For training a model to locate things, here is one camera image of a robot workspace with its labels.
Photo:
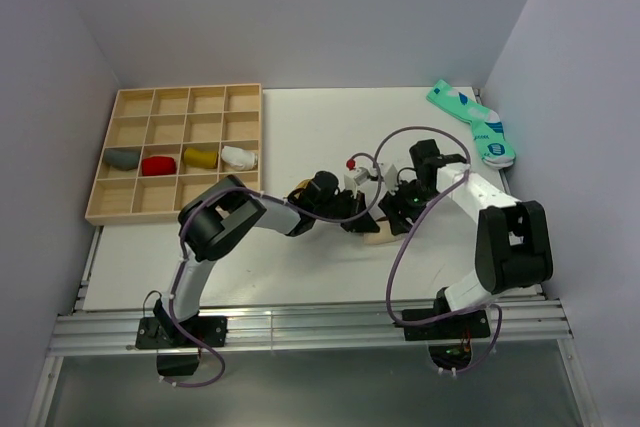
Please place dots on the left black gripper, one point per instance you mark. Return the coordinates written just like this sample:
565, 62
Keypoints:
363, 226

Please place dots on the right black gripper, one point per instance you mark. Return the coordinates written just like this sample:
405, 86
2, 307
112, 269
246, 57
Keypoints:
391, 206

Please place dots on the mustard yellow sock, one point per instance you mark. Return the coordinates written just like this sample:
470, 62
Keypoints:
295, 193
200, 159

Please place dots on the cream and brown striped sock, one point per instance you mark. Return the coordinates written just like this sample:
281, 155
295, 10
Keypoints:
383, 236

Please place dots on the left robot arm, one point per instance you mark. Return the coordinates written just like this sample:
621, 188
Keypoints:
213, 224

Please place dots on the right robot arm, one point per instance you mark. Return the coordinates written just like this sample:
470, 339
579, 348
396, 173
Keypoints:
512, 247

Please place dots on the white rolled sock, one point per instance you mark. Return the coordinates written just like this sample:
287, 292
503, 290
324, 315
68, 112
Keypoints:
238, 159

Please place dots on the teal patterned sock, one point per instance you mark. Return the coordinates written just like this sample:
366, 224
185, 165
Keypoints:
486, 126

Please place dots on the mustard yellow rolled sock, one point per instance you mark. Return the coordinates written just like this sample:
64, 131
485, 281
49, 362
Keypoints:
200, 159

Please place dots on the red rolled sock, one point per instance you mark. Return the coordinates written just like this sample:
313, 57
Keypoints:
158, 166

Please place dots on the wooden compartment tray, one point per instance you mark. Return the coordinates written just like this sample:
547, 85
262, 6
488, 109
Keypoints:
164, 122

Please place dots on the grey rolled sock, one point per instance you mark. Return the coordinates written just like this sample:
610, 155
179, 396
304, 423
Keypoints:
122, 159

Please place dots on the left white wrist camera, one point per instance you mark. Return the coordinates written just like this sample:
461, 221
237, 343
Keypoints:
357, 176

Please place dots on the aluminium mounting rail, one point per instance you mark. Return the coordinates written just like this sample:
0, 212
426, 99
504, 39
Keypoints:
297, 327

